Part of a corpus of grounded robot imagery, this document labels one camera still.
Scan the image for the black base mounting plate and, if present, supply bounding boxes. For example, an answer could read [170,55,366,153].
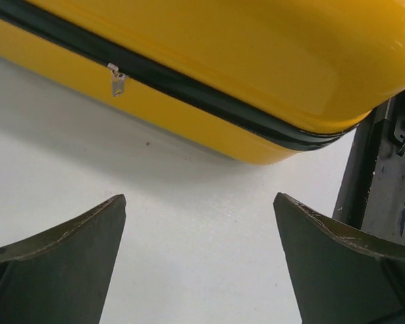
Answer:
[333,90,405,246]

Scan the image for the yellow Pikachu hard-shell suitcase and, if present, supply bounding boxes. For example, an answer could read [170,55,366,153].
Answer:
[0,1,405,165]

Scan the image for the silver zipper pull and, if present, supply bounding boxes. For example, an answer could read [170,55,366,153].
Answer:
[107,63,127,97]

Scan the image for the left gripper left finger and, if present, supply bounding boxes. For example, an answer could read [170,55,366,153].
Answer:
[0,194,126,323]

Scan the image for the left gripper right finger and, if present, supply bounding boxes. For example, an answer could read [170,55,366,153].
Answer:
[273,193,405,323]

